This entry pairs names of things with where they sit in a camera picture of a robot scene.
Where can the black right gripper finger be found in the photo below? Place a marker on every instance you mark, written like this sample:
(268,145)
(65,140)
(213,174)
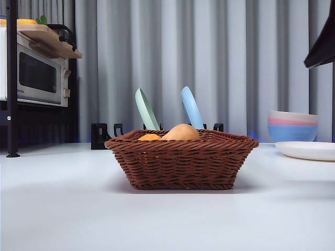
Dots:
(324,49)

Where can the light blue plate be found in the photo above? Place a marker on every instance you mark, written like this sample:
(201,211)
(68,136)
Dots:
(192,109)

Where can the green leaf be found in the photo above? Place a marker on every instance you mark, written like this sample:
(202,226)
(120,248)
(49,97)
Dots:
(42,20)

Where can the black metal shelf frame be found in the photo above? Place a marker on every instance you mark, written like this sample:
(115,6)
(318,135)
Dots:
(11,78)

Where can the pale green plate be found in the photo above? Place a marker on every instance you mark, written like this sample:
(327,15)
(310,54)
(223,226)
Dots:
(145,109)

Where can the black dish rack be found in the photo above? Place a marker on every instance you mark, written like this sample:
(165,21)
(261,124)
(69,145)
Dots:
(100,136)

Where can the pink bowl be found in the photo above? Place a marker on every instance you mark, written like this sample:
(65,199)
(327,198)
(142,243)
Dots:
(288,121)

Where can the orange toy corn cob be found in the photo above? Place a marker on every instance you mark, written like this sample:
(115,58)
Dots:
(149,137)

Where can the blue bowl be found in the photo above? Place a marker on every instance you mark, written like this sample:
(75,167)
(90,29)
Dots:
(293,133)

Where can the silver toaster oven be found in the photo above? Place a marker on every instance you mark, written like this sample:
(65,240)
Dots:
(39,75)

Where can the grey pleated curtain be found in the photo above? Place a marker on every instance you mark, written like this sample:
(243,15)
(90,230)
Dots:
(222,65)

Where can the white plate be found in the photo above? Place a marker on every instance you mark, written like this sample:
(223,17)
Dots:
(308,150)

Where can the beige bowl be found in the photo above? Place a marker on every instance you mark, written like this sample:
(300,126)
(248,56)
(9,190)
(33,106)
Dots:
(293,114)

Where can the brown toy potato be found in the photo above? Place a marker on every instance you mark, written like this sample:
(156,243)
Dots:
(183,133)

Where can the wooden cutting board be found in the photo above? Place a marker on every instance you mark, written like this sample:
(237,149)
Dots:
(49,41)

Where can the brown wicker basket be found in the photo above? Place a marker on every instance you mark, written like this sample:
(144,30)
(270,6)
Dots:
(183,164)

